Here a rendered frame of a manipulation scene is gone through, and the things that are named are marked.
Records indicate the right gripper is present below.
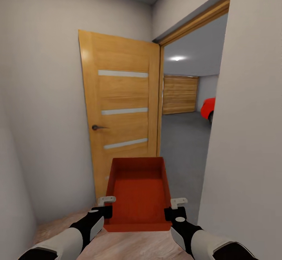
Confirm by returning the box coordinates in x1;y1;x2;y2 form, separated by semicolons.
164;207;187;221

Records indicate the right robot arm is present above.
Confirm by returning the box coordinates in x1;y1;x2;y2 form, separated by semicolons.
164;198;258;260

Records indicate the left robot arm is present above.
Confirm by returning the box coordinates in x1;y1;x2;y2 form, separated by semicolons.
18;196;116;260

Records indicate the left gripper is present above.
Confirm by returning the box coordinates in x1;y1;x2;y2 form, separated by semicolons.
91;206;112;219

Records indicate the storage box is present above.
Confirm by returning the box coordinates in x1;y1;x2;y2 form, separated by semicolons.
103;157;173;232

